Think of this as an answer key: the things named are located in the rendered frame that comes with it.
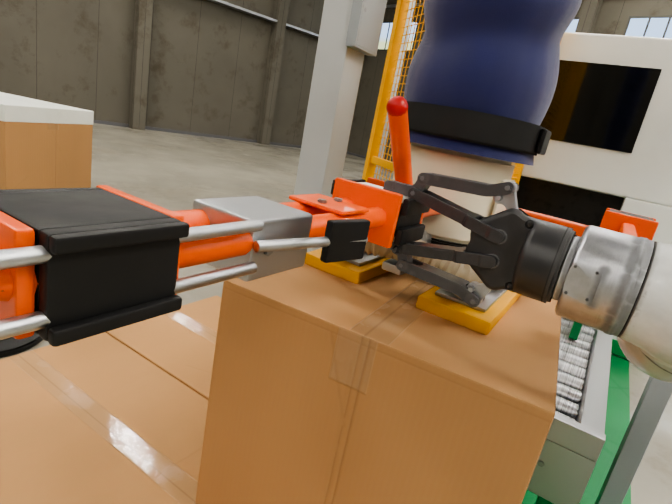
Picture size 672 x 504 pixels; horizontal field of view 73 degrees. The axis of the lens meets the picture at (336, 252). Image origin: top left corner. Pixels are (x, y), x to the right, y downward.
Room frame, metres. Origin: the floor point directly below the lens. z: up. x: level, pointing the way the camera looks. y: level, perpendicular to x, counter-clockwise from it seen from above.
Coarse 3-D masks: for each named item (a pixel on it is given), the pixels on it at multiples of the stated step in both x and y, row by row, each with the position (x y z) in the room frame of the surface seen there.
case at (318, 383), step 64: (256, 320) 0.51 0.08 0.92; (320, 320) 0.48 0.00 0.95; (384, 320) 0.51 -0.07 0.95; (448, 320) 0.55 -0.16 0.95; (512, 320) 0.60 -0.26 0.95; (256, 384) 0.51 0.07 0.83; (320, 384) 0.47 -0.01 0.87; (384, 384) 0.44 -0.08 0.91; (448, 384) 0.41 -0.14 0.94; (512, 384) 0.41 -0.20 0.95; (256, 448) 0.50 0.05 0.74; (320, 448) 0.46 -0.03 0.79; (384, 448) 0.43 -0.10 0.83; (448, 448) 0.41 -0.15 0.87; (512, 448) 0.38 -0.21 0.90
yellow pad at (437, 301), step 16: (432, 288) 0.61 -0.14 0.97; (416, 304) 0.57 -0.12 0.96; (432, 304) 0.56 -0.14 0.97; (448, 304) 0.56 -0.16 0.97; (464, 304) 0.57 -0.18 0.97; (480, 304) 0.57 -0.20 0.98; (496, 304) 0.60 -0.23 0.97; (512, 304) 0.65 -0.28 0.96; (464, 320) 0.54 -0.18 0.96; (480, 320) 0.53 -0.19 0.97; (496, 320) 0.55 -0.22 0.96
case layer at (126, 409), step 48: (96, 336) 1.01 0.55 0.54; (144, 336) 1.05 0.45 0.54; (192, 336) 1.10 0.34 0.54; (0, 384) 0.77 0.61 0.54; (48, 384) 0.80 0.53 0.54; (96, 384) 0.83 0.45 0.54; (144, 384) 0.86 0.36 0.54; (192, 384) 0.89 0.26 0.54; (0, 432) 0.65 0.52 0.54; (48, 432) 0.67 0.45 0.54; (96, 432) 0.69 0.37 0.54; (144, 432) 0.71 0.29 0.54; (192, 432) 0.74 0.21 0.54; (0, 480) 0.56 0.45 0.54; (48, 480) 0.57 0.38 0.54; (96, 480) 0.59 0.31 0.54; (144, 480) 0.61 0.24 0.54; (192, 480) 0.63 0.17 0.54
